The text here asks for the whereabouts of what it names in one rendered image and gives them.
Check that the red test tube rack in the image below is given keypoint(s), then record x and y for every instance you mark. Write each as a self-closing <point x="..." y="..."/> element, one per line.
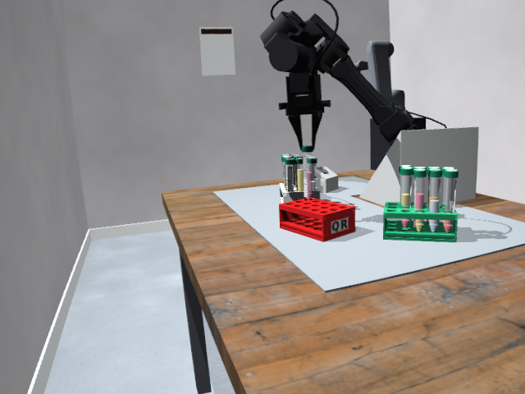
<point x="301" y="217"/>

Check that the green test tube rack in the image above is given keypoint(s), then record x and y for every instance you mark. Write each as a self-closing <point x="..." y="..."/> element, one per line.
<point x="394" y="230"/>

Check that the white tube rack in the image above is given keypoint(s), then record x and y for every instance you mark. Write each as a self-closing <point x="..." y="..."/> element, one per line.
<point x="286" y="197"/>

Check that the conical tube with yellow liquid and green cap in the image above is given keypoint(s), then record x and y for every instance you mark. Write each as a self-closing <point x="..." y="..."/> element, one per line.
<point x="299" y="174"/>

